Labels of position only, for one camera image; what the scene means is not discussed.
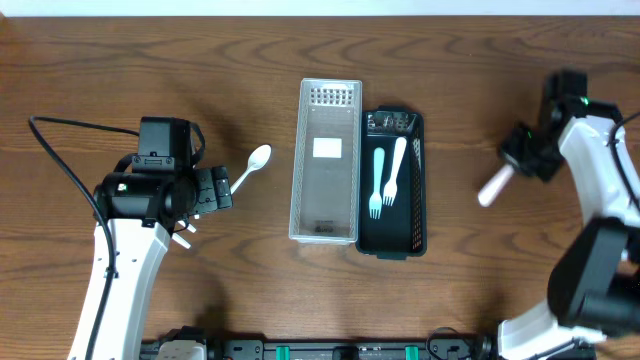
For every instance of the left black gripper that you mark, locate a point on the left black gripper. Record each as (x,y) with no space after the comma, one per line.
(213,188)

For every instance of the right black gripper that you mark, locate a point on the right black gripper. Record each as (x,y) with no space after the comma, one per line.
(523,159)

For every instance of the white plastic spoon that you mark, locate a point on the white plastic spoon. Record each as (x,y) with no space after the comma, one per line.
(256,161)

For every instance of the white plastic fork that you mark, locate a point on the white plastic fork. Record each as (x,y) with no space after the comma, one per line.
(494,186)
(391,188)

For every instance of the black plastic basket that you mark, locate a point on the black plastic basket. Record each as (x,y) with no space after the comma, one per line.
(401,230)

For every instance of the pale green plastic fork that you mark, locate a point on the pale green plastic fork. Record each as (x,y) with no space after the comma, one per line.
(375,200)

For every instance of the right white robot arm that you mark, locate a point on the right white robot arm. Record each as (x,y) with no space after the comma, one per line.
(588,300)

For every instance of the clear plastic basket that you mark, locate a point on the clear plastic basket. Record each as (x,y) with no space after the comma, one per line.
(326,175)

